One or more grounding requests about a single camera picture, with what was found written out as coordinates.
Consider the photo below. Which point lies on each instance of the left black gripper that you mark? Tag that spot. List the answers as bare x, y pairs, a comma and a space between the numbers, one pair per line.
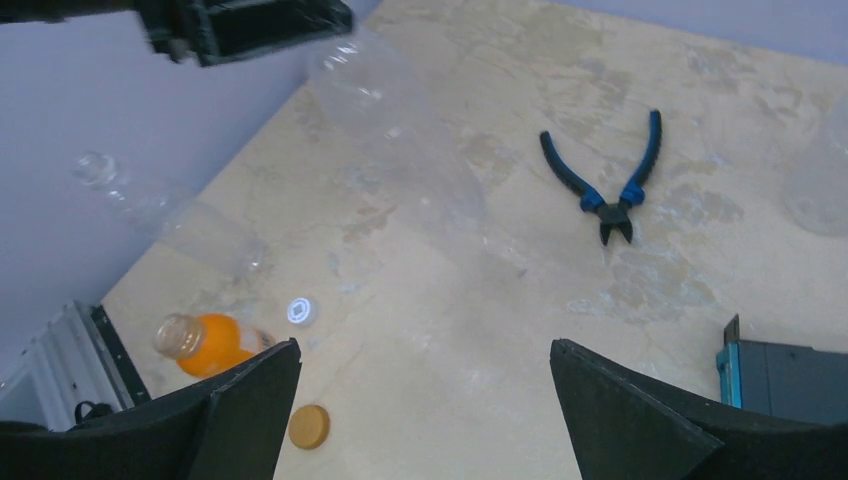
220, 32

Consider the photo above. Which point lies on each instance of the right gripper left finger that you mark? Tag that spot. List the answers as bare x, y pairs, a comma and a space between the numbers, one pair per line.
230, 426

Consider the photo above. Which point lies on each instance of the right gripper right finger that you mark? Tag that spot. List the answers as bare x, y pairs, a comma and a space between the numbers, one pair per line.
626, 425

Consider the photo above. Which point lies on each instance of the white bottle cap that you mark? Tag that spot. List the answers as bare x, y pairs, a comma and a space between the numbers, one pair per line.
301, 311

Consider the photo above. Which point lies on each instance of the clear plastic bottle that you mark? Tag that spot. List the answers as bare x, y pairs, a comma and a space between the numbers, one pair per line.
815, 190

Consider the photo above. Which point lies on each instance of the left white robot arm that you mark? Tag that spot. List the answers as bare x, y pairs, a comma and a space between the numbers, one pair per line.
50, 11

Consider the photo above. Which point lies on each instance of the orange bottle cap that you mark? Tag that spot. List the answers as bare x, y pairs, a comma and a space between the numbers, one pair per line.
309, 427

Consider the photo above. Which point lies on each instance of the orange juice bottle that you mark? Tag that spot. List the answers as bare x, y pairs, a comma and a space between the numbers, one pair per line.
206, 345

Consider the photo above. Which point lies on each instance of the dark network switch box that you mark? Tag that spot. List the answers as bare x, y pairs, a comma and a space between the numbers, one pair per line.
786, 381

